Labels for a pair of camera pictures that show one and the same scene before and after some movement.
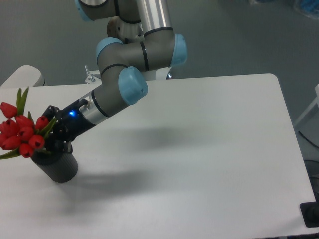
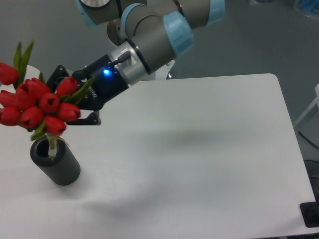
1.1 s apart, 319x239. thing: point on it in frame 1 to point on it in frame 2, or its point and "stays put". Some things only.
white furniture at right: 316,89 stays put
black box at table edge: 310,211 stays put
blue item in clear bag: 310,6 stays put
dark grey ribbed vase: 61,167 stays put
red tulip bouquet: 19,132 to 30,103
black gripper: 70,124 to 107,83
